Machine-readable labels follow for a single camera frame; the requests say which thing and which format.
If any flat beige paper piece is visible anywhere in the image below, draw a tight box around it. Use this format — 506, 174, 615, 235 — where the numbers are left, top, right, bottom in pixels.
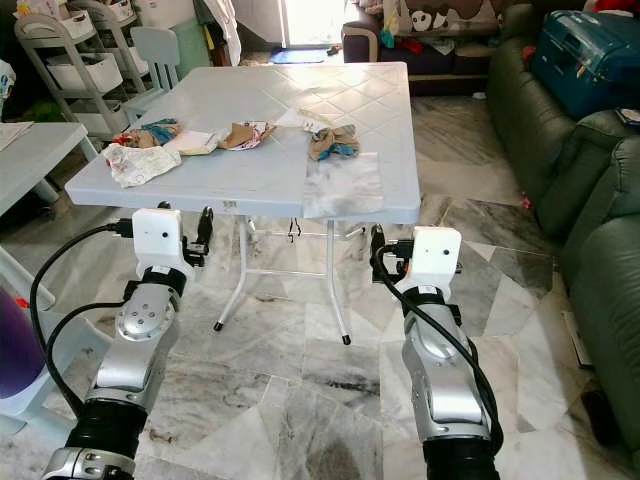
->
165, 129, 223, 157

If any crumpled brown and blue trash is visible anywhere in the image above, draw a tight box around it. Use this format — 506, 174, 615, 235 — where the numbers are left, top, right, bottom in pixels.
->
308, 125, 361, 162

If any dark green leather sofa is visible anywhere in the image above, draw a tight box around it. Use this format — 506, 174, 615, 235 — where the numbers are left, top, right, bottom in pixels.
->
488, 5, 640, 456

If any crumpled white red-printed wrapper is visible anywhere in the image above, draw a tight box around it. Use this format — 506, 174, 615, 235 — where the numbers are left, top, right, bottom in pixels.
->
102, 143, 181, 189

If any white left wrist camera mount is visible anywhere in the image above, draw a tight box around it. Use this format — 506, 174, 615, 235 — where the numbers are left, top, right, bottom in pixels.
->
131, 207, 185, 271

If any white printed diaper pack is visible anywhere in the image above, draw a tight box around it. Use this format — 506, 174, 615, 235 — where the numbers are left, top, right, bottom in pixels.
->
0, 60, 16, 116

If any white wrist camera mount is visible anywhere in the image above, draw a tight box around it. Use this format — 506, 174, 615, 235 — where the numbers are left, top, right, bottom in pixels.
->
403, 226, 463, 294
131, 207, 185, 271

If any beige panda print cushion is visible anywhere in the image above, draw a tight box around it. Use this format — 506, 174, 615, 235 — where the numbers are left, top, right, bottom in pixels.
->
380, 0, 511, 36

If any pale blue plastic folding table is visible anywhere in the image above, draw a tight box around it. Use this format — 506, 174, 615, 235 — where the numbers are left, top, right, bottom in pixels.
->
64, 62, 422, 347

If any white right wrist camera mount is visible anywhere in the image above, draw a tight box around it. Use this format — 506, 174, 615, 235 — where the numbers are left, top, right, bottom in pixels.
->
403, 226, 463, 294

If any short black left arm cable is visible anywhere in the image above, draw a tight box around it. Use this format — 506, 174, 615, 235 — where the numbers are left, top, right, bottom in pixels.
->
50, 302, 126, 396

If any blue door mat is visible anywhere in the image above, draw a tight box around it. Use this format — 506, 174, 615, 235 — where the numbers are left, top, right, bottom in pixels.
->
268, 47, 336, 65

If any pale blue kids chair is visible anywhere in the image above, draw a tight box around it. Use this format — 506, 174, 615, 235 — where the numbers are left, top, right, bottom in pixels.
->
125, 26, 183, 126

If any purple rubbish bin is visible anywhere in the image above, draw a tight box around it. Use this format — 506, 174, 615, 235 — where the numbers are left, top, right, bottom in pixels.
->
0, 290, 45, 399

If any dark brown sofa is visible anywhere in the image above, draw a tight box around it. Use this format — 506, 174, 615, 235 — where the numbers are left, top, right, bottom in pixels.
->
342, 0, 511, 86

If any blue hard suitcase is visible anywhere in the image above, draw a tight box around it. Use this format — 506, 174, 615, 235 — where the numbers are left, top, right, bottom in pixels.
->
530, 10, 640, 121

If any small white paper scrap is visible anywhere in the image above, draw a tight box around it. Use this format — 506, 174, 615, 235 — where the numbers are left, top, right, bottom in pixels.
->
278, 108, 329, 131

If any clear plastic bag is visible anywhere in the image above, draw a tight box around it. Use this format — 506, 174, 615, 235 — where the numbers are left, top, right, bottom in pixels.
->
303, 152, 385, 219

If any crumpled blue red brown wrapper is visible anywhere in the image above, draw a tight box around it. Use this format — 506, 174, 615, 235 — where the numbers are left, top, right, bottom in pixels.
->
125, 119, 183, 149

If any crumpled brown paper wrapper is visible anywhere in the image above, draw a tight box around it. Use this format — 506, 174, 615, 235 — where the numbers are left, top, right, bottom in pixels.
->
220, 121, 276, 151

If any long black left arm cable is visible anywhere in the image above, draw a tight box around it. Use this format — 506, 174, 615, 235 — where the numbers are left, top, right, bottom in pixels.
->
30, 222, 136, 416

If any green plastic toy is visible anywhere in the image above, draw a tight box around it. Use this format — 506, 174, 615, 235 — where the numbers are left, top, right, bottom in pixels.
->
20, 98, 66, 123

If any white hanging cloth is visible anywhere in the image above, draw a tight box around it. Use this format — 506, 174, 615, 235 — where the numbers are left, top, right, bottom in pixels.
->
203, 0, 243, 67

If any white low kids table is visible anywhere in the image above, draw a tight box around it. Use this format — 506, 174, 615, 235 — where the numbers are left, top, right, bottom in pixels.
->
0, 121, 89, 311

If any grey tiered storage trolley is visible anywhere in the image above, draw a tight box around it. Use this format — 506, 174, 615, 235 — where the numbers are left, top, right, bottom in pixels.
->
15, 3, 133, 141

